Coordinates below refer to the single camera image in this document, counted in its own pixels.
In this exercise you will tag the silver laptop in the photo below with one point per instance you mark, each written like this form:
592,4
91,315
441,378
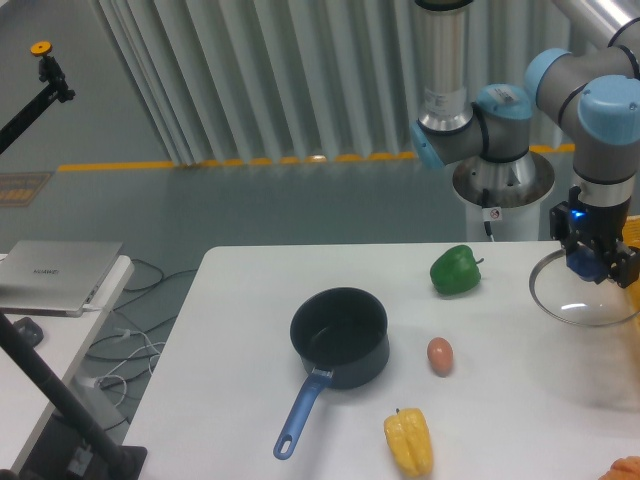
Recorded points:
54,277

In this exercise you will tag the brown egg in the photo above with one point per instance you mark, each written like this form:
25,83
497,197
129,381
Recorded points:
440,356

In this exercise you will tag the white pleated curtain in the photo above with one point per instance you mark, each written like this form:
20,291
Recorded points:
279,80

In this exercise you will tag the black clamp on desk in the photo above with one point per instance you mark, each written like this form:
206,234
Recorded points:
29,331

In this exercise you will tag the dark pot blue handle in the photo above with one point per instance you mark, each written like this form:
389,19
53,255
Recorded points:
341,337

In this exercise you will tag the orange object at corner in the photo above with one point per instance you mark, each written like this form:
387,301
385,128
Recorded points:
627,468

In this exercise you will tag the yellow plastic basket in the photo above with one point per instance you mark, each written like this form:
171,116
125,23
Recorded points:
631,231

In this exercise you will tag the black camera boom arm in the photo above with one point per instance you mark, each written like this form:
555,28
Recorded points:
55,89

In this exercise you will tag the black diagonal stand pole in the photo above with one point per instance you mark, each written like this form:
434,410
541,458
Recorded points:
120,462

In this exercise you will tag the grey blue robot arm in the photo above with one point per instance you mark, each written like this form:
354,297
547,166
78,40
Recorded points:
593,99

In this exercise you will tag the glass lid blue knob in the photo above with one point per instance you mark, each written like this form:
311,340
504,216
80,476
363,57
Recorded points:
562,294

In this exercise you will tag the yellow bell pepper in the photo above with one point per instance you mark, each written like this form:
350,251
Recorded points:
408,438

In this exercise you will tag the white side desk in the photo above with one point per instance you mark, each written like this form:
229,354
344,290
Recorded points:
25,411

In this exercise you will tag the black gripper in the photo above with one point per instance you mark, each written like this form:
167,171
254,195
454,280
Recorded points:
582,222

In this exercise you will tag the green bell pepper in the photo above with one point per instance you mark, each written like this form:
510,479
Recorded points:
456,271

